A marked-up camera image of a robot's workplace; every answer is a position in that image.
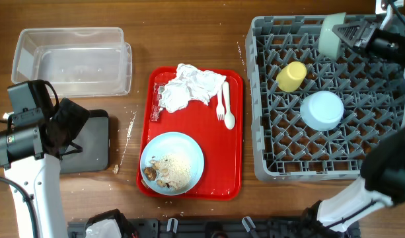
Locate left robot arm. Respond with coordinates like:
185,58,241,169
0,80,90,237

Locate white napkin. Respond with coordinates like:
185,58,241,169
159,63,226,113

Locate food scraps on plate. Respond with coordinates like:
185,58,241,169
143,154,192,190

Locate white plastic fork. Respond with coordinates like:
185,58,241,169
216,88,225,121

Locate black plastic tray bin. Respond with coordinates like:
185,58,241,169
60,110,110,174

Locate white plastic spoon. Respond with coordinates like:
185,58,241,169
222,81,236,130

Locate grey dishwasher rack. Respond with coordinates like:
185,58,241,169
245,15,405,182

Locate clear plastic bin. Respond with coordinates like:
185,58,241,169
11,27,133,97

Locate red snack wrapper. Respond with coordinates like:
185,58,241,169
150,83,165,122

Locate red serving tray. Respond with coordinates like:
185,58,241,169
140,67,244,200

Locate green plastic bowl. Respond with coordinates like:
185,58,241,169
318,13,346,60

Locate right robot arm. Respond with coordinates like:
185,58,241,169
295,21,405,237

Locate light blue bowl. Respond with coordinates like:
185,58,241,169
300,91,344,131

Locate yellow plastic cup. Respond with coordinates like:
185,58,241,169
276,61,307,93

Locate light blue plate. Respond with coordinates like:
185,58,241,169
139,132,205,196

